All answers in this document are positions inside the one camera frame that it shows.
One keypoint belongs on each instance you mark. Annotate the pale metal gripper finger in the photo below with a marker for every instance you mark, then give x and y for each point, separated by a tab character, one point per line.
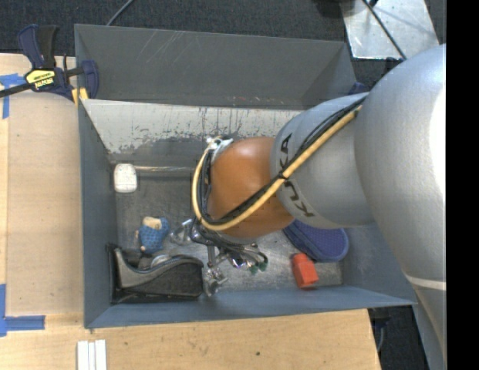
213	273
213	286

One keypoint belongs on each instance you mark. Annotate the clear glass object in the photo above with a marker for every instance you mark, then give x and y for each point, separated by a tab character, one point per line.
180	233

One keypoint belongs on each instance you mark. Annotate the black and grey curved object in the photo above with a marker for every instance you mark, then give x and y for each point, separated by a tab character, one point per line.
162	282

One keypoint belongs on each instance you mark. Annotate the blue toy figure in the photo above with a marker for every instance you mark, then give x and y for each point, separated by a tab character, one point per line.
152	236

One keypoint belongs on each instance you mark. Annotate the red-orange block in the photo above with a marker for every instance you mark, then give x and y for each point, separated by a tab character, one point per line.
304	271

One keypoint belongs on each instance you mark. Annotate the white rounded box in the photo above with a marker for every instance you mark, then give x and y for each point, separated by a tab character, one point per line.
125	178

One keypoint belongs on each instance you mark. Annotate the pale wood board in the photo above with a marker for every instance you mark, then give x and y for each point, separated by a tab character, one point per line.
46	206

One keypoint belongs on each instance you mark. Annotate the grey metal bin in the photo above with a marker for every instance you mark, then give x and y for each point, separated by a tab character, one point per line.
208	68

